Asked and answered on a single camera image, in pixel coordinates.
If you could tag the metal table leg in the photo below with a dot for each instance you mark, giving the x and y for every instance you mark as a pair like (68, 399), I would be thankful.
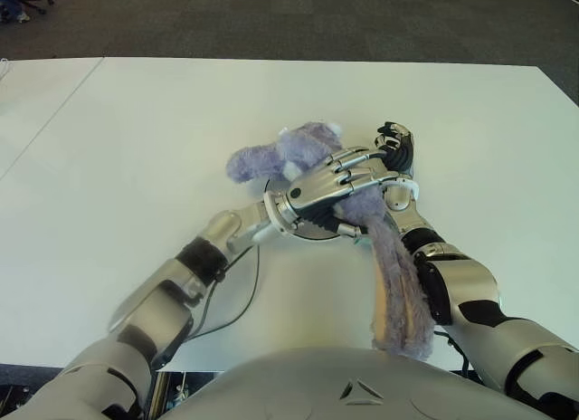
(161, 395)

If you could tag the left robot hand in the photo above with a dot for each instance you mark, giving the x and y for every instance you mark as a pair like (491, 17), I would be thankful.
(316, 187)

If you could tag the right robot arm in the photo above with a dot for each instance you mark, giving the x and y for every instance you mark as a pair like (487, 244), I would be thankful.
(466, 284)

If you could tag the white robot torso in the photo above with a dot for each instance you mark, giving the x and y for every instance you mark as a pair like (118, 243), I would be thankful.
(344, 384)

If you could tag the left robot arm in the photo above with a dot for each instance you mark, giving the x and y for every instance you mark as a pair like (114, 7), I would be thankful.
(149, 311)

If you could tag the person leg with sneaker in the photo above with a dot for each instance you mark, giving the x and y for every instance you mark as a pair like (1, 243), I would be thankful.
(11, 3)

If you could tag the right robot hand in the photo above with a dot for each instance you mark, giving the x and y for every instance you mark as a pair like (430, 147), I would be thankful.
(400, 146)

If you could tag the purple plush bunny doll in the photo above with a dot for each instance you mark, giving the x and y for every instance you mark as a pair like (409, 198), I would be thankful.
(298, 148)

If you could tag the white plate black rim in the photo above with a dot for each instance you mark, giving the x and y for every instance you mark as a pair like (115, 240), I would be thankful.
(312, 232)

